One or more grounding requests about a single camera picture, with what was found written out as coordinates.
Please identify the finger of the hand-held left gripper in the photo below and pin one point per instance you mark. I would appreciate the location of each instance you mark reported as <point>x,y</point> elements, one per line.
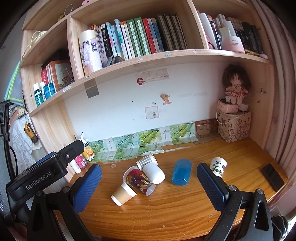
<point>72,150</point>

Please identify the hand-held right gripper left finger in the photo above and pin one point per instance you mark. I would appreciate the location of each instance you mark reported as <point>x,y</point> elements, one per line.
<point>89,185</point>

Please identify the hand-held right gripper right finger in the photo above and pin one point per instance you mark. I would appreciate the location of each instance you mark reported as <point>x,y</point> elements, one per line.
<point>211,186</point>

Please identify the blue plastic cup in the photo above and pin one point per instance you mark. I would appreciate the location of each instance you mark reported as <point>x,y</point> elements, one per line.
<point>182,172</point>

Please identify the panda print paper cup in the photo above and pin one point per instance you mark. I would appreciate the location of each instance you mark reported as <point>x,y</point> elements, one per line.
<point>218,167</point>

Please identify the brown paper cup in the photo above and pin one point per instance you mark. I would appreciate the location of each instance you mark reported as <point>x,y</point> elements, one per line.
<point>122,194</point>

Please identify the red patterned paper cup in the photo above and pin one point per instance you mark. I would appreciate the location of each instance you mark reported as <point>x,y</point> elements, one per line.
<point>138,182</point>

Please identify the white plastic cup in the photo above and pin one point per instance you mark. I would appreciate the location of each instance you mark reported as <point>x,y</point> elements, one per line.
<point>154,173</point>

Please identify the grey checkered paper cup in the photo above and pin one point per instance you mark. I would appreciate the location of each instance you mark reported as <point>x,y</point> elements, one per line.
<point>146,160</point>

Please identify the pink bottle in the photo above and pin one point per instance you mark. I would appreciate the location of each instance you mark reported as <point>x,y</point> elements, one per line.
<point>81,161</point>

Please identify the white tube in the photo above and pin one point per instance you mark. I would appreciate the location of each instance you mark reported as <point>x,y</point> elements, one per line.
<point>75,166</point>

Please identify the wooden bookshelf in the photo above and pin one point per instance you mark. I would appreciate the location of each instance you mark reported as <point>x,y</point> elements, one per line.
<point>53,129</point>

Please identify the white lace cloth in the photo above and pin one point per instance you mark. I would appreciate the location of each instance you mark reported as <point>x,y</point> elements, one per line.
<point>22,143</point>

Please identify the brown printed card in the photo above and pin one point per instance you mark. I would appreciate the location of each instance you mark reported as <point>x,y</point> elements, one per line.
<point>204,128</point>

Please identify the black smartphone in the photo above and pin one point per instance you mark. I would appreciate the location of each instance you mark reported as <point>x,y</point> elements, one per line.
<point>272,177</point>

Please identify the letter print tin box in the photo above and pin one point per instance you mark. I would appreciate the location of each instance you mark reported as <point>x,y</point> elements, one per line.
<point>234,128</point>

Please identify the teal jar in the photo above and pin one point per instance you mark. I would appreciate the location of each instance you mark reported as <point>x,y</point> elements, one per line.
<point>49,90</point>

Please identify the grey tape patch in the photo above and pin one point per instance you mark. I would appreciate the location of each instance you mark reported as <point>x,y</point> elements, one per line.
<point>91,89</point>

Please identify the teal bottle with white cap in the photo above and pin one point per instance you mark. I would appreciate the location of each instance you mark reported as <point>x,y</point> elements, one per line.
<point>38,95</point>

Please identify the row of grape print boxes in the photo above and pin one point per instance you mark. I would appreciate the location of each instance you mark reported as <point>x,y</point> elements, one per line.
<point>148,136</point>

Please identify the orange book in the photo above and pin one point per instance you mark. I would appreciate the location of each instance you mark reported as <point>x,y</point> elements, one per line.
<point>62,74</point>

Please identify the dark cloth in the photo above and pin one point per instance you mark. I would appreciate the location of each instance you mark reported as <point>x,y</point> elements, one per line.
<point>279,226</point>

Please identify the red book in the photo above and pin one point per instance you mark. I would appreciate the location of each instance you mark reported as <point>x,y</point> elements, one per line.
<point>45,76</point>

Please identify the pink box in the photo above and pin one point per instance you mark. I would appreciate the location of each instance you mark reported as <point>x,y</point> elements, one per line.
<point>229,107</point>

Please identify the white tape roll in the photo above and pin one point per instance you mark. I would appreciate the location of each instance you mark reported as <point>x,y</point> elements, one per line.
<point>244,107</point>

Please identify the green folder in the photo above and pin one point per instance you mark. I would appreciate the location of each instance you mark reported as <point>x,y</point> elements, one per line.
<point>13,81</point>

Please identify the white patterned cylinder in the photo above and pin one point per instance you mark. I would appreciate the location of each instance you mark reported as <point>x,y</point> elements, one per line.
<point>90,54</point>

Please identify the brown-haired rag doll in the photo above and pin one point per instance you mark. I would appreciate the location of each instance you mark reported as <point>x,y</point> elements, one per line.
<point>235,85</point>

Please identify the row of green and blue books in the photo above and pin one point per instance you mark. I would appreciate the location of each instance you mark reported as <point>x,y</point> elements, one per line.
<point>138,37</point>

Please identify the pink jar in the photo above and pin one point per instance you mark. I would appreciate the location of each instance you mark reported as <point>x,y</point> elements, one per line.
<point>232,44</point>

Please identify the row of dark books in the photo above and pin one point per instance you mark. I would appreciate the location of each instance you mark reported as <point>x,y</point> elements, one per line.
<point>249,37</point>

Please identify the black metal frame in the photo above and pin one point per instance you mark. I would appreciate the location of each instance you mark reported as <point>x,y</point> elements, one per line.
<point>5,129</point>

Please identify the red wall sticker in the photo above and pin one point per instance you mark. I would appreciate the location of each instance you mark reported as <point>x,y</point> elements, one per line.
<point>140,81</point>

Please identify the cartoon wall sticker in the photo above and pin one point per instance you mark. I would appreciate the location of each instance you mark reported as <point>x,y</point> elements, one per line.
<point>165,98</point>

